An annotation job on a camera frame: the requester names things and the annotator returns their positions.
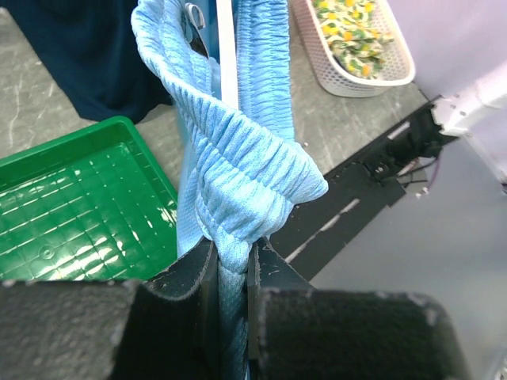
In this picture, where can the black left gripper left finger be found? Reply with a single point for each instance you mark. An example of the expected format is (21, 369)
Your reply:
(162, 328)

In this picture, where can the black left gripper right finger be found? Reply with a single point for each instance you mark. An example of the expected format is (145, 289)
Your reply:
(297, 331)

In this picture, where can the green plastic tray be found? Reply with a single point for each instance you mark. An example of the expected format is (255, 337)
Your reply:
(93, 204)

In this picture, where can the lemon print shorts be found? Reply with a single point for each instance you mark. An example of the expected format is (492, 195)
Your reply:
(356, 45)

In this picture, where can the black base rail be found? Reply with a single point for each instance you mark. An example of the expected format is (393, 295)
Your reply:
(377, 176)

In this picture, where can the navy blue shorts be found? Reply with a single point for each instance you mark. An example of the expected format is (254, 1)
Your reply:
(89, 49)

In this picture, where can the white plastic laundry basket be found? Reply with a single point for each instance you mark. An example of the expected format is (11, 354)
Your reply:
(398, 70)

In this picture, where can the light blue shorts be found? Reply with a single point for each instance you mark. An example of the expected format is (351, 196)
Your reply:
(243, 170)

